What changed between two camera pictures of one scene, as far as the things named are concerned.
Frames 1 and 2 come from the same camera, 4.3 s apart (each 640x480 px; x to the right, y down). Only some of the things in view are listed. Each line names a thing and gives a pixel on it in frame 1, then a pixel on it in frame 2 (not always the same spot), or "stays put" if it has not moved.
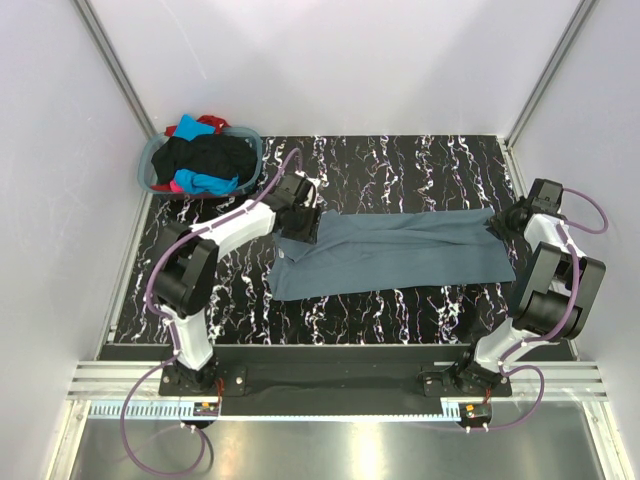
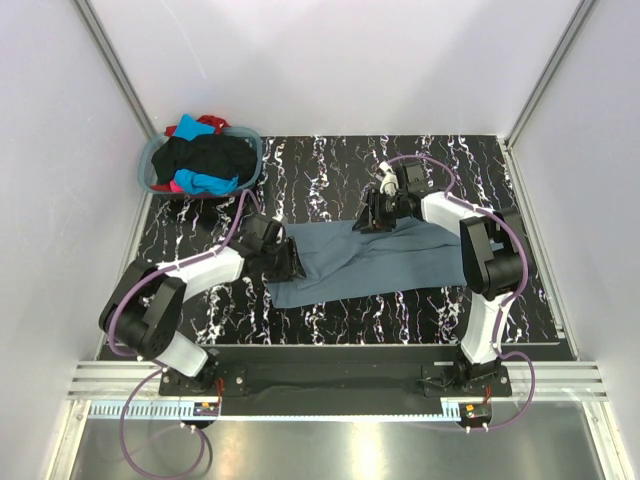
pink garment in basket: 175,188 stays put
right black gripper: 497,222 -> 371,219
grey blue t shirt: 389,252 stays put
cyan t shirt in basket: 192,181 stays put
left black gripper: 310,233 -> 291,269
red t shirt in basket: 210,120 stays put
